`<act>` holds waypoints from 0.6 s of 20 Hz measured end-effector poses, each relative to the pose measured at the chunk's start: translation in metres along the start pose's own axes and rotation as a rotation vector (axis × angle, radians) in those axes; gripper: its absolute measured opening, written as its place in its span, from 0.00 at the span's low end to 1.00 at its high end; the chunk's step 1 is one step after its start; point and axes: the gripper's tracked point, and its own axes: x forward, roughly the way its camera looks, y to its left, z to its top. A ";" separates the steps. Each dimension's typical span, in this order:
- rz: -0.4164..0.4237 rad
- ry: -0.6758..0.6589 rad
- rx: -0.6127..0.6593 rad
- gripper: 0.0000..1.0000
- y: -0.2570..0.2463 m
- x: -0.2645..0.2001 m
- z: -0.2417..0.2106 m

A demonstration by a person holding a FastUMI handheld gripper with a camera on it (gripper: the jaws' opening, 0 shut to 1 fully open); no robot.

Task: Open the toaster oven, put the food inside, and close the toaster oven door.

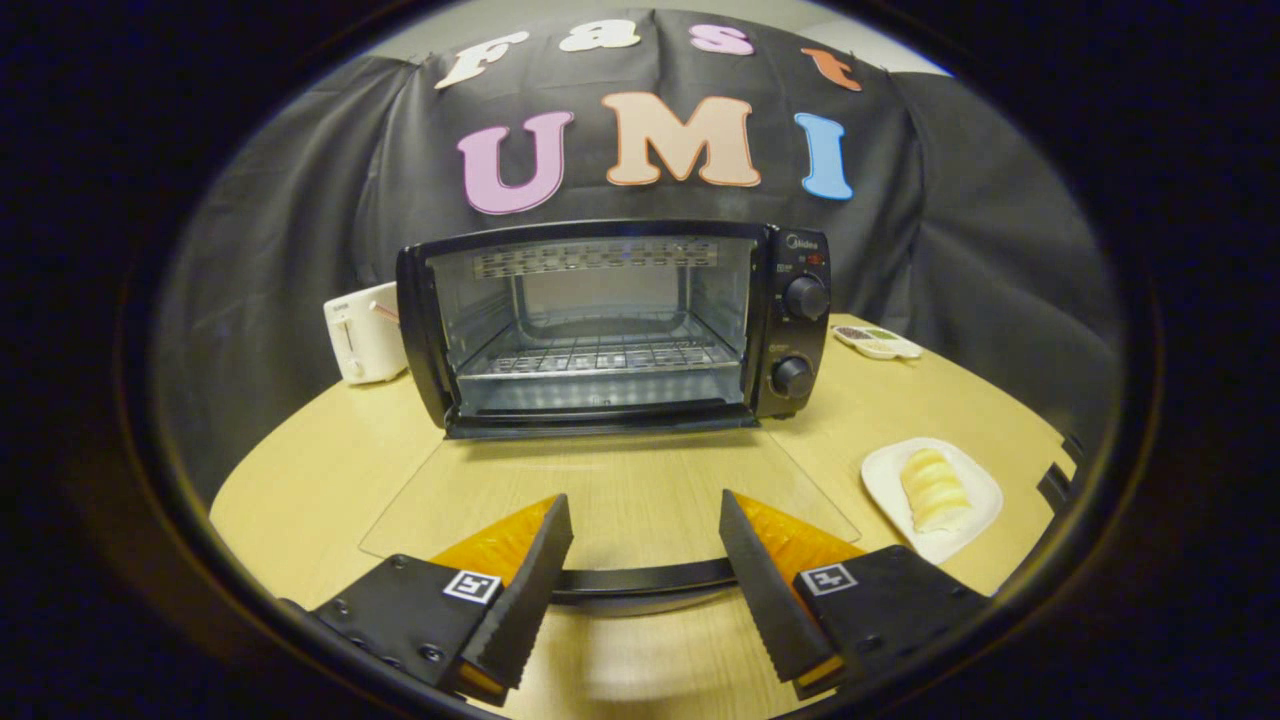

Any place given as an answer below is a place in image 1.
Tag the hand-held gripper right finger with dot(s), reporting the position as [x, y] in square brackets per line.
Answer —
[770, 600]

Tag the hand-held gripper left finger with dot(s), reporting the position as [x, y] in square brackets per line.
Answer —
[525, 600]

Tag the pale sliced bread roll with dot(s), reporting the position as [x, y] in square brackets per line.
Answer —
[935, 490]

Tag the black toaster oven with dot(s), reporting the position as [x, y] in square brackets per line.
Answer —
[800, 300]

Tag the white pop-up toaster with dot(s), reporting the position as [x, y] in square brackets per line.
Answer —
[360, 340]

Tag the white square plate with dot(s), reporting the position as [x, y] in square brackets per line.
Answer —
[975, 495]

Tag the small white compartment tray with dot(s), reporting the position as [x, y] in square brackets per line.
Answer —
[875, 342]

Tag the black chair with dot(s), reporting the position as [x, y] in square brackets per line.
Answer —
[1058, 485]

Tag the black backdrop cloth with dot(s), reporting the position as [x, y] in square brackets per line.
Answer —
[300, 250]

